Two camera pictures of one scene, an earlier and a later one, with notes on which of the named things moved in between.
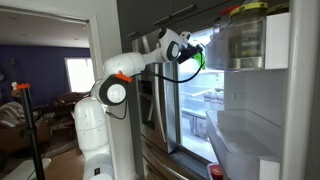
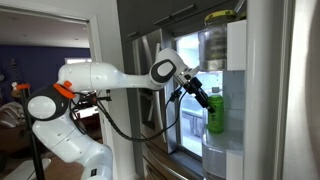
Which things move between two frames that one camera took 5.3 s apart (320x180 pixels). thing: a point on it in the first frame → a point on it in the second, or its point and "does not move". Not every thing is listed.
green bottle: [201, 59] → [216, 119]
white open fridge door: [286, 92] does not move
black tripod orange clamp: [21, 89] does not move
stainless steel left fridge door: [158, 97] does not move
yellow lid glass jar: [246, 37] → [212, 40]
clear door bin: [246, 148] → [214, 149]
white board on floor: [26, 170] does not move
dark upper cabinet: [140, 19] does not move
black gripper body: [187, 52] → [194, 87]
